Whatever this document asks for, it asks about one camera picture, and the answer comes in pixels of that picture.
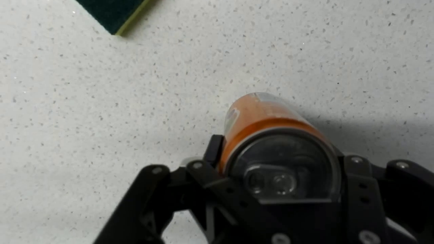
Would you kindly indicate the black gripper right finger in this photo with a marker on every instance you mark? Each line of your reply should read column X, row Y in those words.
column 397, row 203

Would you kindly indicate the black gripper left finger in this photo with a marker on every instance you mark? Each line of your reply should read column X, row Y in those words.
column 180, row 203

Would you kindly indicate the orange soda can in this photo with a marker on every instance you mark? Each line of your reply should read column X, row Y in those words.
column 266, row 122

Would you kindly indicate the green and yellow sponge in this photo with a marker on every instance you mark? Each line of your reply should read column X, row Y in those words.
column 112, row 11

